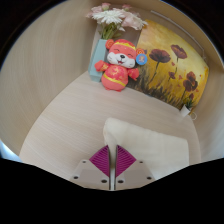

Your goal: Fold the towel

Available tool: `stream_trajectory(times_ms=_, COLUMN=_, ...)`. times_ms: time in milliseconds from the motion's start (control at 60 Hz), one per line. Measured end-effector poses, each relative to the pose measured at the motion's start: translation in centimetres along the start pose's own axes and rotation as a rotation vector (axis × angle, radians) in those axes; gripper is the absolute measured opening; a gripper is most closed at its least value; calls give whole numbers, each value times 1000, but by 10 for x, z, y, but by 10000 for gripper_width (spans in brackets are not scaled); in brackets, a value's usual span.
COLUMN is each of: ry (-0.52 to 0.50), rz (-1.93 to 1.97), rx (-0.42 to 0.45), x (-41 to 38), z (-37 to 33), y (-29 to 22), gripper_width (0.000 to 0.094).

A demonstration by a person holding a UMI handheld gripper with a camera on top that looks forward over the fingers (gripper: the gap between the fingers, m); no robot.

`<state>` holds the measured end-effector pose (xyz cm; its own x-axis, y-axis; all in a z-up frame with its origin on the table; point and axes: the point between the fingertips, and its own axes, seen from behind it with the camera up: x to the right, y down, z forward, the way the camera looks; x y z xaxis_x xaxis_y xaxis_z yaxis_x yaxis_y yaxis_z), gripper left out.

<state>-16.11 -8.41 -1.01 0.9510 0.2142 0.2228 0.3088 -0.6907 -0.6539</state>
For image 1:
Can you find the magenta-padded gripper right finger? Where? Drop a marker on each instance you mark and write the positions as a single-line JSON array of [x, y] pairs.
[[125, 161]]

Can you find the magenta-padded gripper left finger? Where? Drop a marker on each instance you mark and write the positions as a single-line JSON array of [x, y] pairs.
[[100, 161]]

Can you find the cream white towel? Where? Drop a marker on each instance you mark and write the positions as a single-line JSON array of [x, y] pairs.
[[150, 146]]

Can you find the small plant in white pot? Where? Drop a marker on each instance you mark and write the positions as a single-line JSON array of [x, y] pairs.
[[185, 111]]

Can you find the red plush mouse toy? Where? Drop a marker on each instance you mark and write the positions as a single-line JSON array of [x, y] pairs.
[[116, 75]]

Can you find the yellow poppy flower painting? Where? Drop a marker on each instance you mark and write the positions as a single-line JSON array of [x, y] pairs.
[[166, 76]]

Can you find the pale blue square vase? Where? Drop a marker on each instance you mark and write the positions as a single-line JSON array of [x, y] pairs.
[[96, 60]]

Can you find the white and pink flower bouquet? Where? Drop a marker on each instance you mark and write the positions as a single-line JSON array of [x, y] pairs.
[[110, 16]]

